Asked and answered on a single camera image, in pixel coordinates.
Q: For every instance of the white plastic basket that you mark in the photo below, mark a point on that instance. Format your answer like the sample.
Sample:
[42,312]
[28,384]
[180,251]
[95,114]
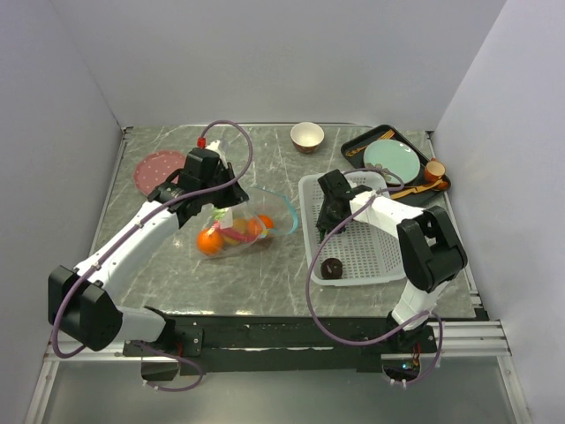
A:
[369,255]

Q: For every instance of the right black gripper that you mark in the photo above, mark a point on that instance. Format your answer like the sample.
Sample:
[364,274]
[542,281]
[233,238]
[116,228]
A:
[323,221]

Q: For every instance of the light green plate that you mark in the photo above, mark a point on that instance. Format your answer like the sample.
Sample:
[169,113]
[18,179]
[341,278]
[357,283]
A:
[395,156]

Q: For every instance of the white ceramic bowl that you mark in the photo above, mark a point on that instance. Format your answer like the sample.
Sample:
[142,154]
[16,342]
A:
[307,137]

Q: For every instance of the black base frame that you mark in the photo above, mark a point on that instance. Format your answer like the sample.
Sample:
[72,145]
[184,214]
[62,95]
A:
[223,344]

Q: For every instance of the wooden spoon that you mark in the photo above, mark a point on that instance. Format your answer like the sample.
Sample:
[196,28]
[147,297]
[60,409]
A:
[416,189]

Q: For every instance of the pink dotted plate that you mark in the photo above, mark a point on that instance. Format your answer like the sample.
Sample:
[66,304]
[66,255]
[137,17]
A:
[155,168]

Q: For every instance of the green wrinkled fruit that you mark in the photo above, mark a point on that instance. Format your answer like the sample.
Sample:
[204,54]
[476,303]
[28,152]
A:
[219,213]

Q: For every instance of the dark purple mangosteen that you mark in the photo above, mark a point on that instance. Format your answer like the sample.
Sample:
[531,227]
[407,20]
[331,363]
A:
[331,269]

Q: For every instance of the wooden chopsticks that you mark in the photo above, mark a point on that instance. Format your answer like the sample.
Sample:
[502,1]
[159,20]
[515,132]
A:
[359,144]

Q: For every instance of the small brown cup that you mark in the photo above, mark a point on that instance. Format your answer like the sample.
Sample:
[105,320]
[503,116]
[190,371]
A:
[434,171]

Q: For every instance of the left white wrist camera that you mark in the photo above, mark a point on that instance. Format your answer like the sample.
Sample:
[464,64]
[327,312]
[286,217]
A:
[210,153]

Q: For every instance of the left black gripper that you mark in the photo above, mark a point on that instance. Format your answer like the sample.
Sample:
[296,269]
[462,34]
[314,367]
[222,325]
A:
[236,195]

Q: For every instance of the orange tangerine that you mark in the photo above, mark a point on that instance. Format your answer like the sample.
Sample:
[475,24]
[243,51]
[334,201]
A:
[259,226]
[209,242]

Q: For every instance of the yellow orange mango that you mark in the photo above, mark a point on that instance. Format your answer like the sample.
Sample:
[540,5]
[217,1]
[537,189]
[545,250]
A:
[239,224]

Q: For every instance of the red chili pepper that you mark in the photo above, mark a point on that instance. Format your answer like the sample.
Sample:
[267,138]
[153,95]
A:
[234,235]

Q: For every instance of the clear zip top bag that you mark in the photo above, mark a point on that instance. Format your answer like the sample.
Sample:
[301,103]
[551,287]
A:
[261,202]

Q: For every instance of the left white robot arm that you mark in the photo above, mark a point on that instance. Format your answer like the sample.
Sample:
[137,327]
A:
[82,300]

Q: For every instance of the aluminium rail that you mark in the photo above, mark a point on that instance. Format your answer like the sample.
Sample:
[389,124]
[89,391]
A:
[460,340]

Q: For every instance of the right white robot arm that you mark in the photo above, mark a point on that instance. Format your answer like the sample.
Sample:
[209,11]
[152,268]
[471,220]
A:
[431,250]

